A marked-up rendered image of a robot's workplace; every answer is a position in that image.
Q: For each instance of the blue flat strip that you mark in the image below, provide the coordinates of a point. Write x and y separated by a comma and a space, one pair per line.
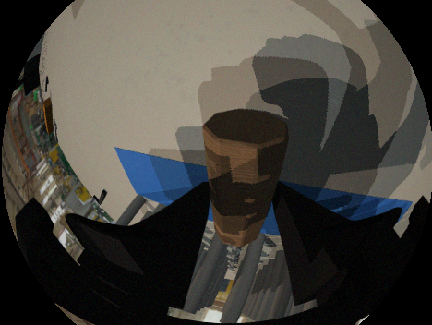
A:
165, 180

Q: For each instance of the orange rectangular bar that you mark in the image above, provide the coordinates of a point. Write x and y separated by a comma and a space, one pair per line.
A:
48, 115

